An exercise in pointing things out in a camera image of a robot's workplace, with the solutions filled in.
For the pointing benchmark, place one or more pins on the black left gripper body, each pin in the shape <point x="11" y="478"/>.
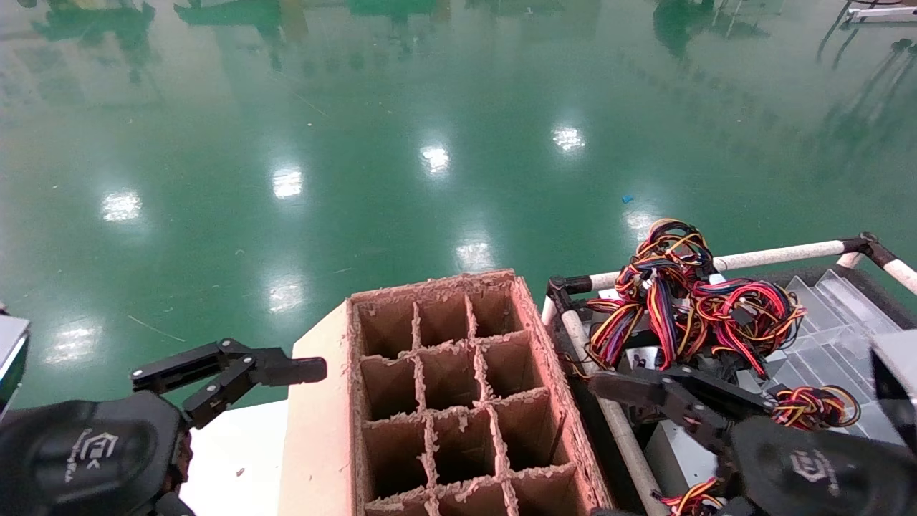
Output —
<point x="93" y="459"/>

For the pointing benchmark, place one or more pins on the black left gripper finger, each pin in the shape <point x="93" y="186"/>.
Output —
<point x="286" y="369"/>

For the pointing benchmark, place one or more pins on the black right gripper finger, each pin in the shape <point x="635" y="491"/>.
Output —
<point x="645" y="387"/>

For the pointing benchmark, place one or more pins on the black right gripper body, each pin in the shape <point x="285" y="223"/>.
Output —
<point x="824" y="473"/>

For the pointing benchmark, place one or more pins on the brown cardboard divider box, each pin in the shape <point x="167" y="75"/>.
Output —
<point x="315" y="430"/>

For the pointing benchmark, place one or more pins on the clear plastic compartment tray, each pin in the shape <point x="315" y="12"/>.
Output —
<point x="831" y="344"/>

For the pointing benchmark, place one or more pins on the white metal stand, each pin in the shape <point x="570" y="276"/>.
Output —
<point x="885" y="12"/>

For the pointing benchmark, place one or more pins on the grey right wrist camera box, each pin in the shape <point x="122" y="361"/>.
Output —
<point x="895" y="380"/>

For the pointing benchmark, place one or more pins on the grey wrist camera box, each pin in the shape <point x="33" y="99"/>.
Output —
<point x="11" y="358"/>
<point x="895" y="380"/>

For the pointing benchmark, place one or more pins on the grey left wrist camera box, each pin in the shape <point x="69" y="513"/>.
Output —
<point x="11" y="358"/>

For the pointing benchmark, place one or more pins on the white pipe rack frame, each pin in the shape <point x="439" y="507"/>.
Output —
<point x="781" y="254"/>

